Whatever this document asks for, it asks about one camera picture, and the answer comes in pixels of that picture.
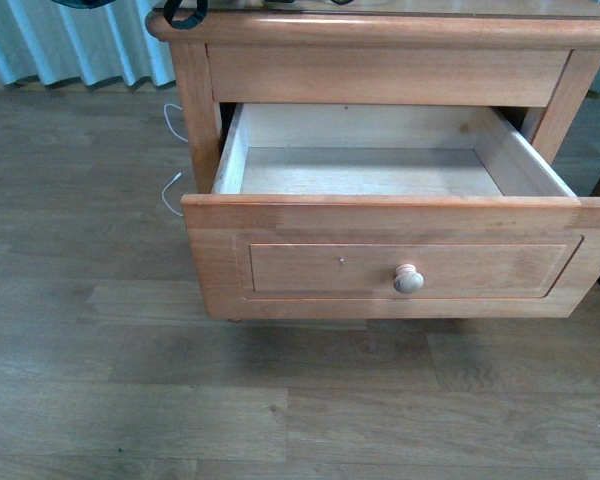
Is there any white charger with black cable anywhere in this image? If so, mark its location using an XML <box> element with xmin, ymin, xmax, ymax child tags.
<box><xmin>162</xmin><ymin>0</ymin><xmax>361</xmax><ymax>31</ymax></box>

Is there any wooden nightstand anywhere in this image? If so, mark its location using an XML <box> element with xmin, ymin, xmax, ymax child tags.
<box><xmin>144</xmin><ymin>0</ymin><xmax>600</xmax><ymax>201</ymax></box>

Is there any pale blue-grey curtain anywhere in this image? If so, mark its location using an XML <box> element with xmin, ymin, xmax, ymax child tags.
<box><xmin>0</xmin><ymin>1</ymin><xmax>175</xmax><ymax>86</ymax></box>

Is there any white cable on floor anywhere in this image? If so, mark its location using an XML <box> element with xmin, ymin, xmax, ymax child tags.
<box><xmin>161</xmin><ymin>103</ymin><xmax>187</xmax><ymax>218</ymax></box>

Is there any wooden drawer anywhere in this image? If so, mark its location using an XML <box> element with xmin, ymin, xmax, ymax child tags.
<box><xmin>181</xmin><ymin>104</ymin><xmax>600</xmax><ymax>320</ymax></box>

